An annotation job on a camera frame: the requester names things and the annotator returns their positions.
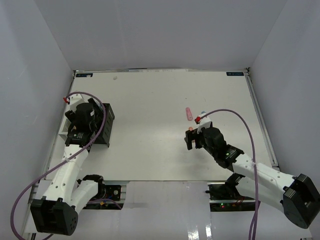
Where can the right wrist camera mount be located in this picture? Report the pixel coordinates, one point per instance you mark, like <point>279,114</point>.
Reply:
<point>203,122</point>

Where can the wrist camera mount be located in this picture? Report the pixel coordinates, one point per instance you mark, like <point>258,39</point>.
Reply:
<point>72,102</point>
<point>203,122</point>

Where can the pink correction tape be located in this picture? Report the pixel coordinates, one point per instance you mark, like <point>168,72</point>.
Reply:
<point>188,114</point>

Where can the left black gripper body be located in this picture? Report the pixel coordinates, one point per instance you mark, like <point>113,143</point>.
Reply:
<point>94,127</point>

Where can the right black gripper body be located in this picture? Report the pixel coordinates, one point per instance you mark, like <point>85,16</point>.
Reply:
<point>200,140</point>

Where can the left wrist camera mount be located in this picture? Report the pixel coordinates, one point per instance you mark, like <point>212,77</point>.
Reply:
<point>72,102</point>

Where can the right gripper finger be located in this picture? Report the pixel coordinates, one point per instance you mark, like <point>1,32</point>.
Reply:
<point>189,144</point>
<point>190,135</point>

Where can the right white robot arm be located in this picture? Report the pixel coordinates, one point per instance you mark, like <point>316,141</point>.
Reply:
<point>295,196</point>

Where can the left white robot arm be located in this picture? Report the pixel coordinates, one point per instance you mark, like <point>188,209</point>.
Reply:
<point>57,211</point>

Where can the black slotted organizer box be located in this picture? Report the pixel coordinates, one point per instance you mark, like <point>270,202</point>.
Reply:
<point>105,134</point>

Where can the white compartment tray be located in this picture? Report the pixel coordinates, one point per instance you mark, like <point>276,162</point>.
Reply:
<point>63,129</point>

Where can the left dark table label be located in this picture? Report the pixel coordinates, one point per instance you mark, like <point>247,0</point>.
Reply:
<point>84,75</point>

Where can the dark blue table label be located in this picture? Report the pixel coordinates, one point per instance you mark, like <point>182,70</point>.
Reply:
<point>232,73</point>

